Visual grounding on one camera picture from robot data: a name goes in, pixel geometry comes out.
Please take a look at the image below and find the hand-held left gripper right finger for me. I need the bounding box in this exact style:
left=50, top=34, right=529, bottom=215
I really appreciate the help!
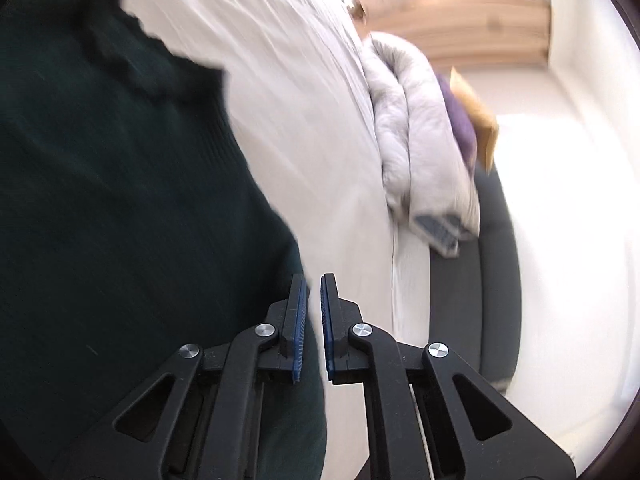
left=320, top=273, right=576, bottom=480

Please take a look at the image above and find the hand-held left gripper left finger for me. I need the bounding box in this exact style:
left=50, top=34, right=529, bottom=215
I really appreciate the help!
left=50, top=273, right=308, bottom=480

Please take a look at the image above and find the dark green knit sweater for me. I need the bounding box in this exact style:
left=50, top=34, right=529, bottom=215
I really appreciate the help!
left=0, top=0, right=328, bottom=480

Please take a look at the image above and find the folded grey duvet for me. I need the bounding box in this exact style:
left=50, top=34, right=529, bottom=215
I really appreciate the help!
left=360, top=31, right=482, bottom=257

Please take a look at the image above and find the bed with white sheet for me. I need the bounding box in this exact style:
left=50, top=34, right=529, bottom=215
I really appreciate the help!
left=30, top=0, right=436, bottom=480

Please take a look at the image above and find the purple pillow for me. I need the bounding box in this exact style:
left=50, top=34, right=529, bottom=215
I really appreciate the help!
left=434, top=72, right=478, bottom=176

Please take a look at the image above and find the yellow pillow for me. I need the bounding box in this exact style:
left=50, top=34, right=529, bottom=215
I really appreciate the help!
left=449, top=66, right=500, bottom=173

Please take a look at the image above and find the beige curtain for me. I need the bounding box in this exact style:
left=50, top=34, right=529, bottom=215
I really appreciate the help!
left=370, top=0, right=551, bottom=67

